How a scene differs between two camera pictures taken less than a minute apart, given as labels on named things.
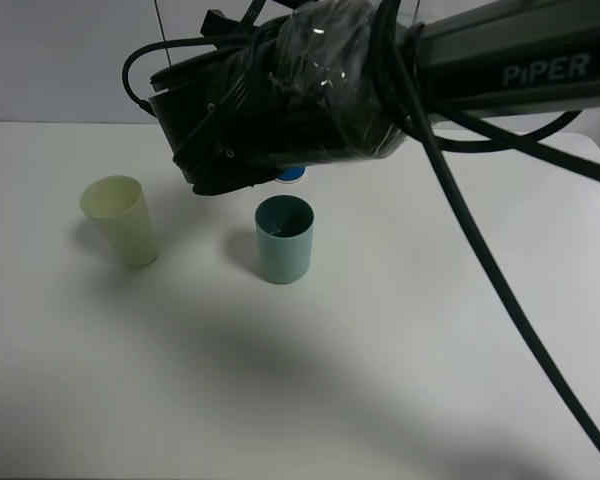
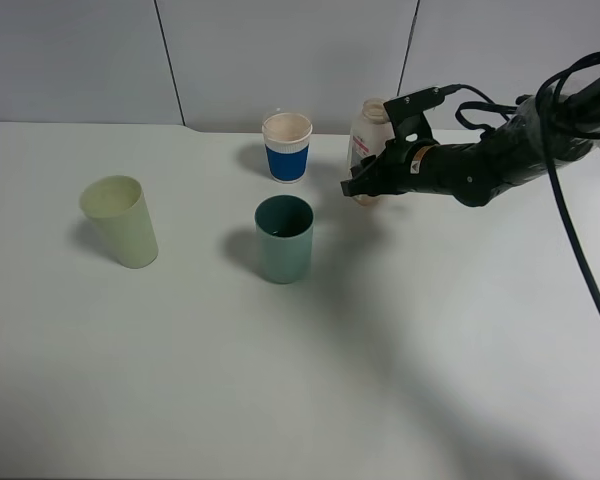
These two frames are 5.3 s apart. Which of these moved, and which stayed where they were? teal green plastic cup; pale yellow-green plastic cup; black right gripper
Moved: black right gripper
Stayed: teal green plastic cup; pale yellow-green plastic cup
